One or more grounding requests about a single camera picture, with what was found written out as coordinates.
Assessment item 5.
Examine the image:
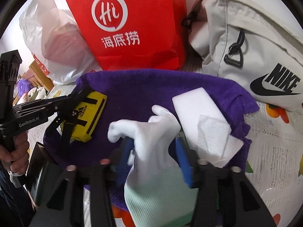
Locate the dark green tea box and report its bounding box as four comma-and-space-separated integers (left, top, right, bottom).
26, 142, 63, 208

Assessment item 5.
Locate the yellow Adidas pouch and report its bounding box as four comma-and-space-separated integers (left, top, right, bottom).
71, 91, 107, 142

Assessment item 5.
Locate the person's left hand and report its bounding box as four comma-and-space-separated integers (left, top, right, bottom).
0, 132, 29, 175

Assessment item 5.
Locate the panda plush pillow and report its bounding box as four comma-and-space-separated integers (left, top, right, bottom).
17, 87, 46, 105

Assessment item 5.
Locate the fruit print tablecloth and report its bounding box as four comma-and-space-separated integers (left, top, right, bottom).
27, 82, 303, 227

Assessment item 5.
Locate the purple plush toy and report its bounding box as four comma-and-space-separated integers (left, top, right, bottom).
17, 79, 34, 98

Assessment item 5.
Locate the wooden headboard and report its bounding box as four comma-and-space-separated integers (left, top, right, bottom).
22, 61, 54, 92

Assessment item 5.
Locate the black strap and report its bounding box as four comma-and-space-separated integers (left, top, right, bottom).
59, 108, 100, 152

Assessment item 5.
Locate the white sponge block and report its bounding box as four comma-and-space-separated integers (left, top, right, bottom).
172, 88, 243, 168

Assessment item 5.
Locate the white Miniso plastic bag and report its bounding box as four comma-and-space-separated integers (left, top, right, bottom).
19, 0, 101, 85

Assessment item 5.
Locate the purple towel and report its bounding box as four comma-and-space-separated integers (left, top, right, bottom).
43, 69, 260, 212

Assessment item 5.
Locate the red Haidilao paper bag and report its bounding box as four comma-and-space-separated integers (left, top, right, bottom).
66, 0, 187, 71

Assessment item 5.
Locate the grey Nike waist bag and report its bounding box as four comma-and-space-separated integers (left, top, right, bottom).
188, 0, 302, 111

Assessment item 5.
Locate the mint green cloth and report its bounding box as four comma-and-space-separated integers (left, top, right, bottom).
124, 167, 198, 226

